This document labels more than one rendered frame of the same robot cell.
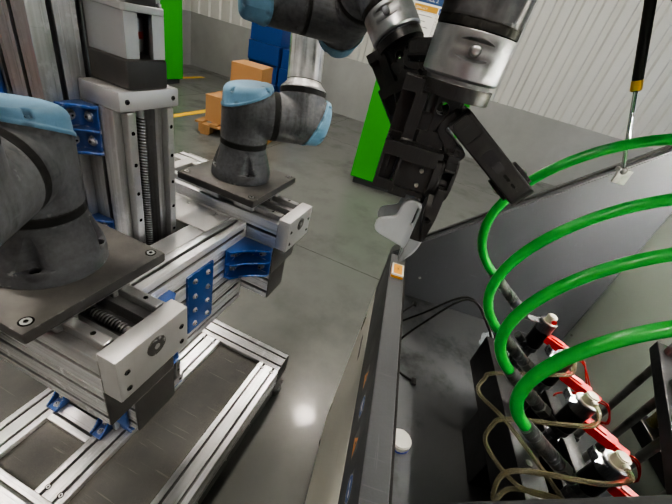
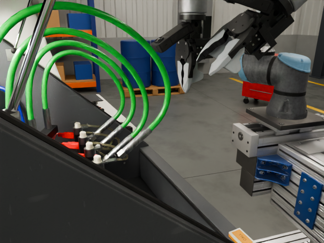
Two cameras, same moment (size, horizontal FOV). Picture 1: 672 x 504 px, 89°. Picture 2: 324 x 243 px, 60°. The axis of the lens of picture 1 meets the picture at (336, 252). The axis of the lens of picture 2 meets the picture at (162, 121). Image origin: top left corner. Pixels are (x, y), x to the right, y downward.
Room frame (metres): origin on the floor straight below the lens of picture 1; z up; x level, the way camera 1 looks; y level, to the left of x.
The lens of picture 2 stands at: (1.05, -0.54, 1.39)
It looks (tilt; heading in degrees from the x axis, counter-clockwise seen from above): 20 degrees down; 150
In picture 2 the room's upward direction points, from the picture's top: straight up
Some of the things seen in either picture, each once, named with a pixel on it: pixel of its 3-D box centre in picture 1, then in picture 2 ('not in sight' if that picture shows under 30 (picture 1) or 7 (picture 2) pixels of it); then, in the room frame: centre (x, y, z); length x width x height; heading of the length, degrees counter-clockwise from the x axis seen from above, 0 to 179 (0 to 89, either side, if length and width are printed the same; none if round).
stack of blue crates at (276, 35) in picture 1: (283, 67); not in sight; (6.83, 1.82, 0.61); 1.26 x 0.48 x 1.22; 77
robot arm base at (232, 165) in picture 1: (242, 156); not in sight; (0.85, 0.30, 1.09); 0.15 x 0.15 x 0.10
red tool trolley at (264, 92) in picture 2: not in sight; (268, 80); (-2.14, 3.33, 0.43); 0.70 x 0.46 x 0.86; 12
